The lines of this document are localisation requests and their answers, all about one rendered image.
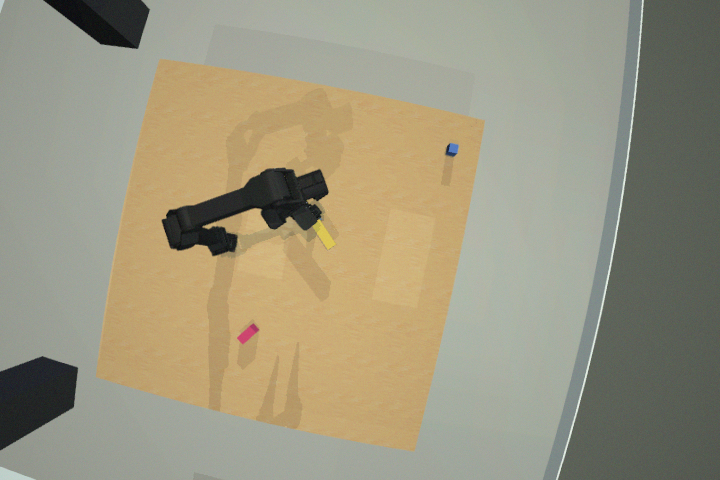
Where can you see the blue cube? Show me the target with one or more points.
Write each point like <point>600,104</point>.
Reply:
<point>452,149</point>

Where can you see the yellow bar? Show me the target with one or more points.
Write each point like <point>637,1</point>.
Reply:
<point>323,234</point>

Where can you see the pink rectangular bar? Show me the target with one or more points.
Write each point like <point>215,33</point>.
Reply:
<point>247,333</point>

